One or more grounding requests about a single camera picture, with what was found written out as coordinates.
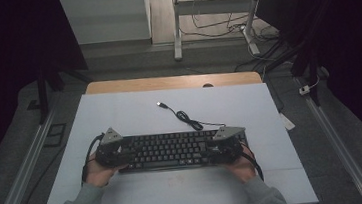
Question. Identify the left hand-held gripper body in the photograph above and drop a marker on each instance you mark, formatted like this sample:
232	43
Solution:
110	152

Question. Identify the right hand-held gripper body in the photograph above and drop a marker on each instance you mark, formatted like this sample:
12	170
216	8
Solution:
225	148

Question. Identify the black computer keyboard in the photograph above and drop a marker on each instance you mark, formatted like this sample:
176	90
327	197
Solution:
167	150

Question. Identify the person's left hand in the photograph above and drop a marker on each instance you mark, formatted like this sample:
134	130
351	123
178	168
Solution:
97	175

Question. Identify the person's right hand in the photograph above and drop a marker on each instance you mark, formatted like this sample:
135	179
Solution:
242	171

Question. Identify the white board sheet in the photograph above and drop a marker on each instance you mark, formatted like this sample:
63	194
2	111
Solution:
136	116

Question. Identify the white paper tag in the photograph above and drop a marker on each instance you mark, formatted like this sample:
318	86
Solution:
287	122

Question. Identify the wooden table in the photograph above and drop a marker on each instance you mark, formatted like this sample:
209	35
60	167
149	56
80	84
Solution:
167	82

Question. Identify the black metal stand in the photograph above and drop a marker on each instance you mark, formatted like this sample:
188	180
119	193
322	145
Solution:
312	65
42	95

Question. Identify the small white box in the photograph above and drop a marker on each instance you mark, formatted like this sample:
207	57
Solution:
304	90

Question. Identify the white cabinet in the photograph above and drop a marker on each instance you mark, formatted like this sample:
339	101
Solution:
104	19

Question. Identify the dark curtain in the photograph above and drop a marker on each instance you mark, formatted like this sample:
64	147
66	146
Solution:
356	31
3	48

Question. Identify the aluminium rail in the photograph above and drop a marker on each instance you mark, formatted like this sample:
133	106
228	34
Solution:
341	153
19	184

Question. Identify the white desk frame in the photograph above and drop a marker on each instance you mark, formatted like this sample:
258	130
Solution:
208	6

